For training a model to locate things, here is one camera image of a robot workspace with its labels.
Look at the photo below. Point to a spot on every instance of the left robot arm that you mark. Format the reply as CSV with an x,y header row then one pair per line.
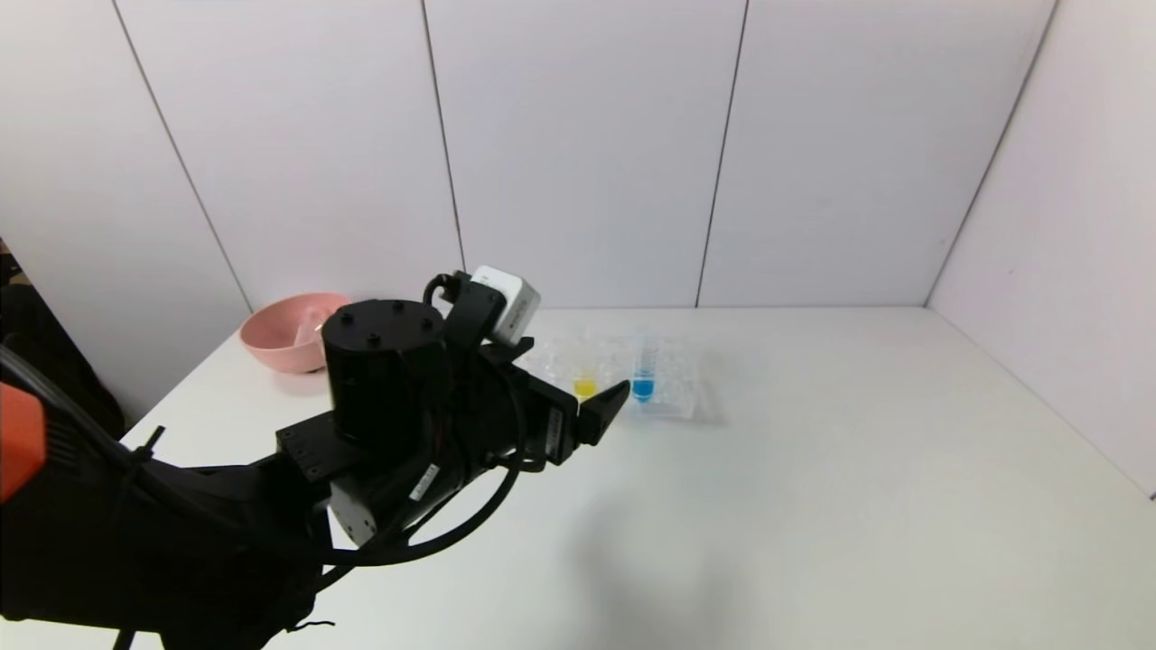
x,y
226,506

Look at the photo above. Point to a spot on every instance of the clear acrylic test tube rack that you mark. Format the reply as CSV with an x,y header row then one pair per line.
x,y
673,379

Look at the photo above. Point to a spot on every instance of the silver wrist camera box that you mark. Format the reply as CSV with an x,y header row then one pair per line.
x,y
508,305

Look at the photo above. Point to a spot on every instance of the yellow pigment test tube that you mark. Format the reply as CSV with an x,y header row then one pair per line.
x,y
585,388

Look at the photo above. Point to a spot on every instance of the blue pigment test tube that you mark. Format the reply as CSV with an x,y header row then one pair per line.
x,y
643,388

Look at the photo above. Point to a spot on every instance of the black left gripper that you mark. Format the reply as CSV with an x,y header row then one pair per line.
x,y
562,430

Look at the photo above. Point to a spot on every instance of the pink plastic bowl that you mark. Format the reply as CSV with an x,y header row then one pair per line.
x,y
280,343

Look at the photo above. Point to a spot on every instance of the red pigment test tube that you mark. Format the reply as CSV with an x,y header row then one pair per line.
x,y
312,325

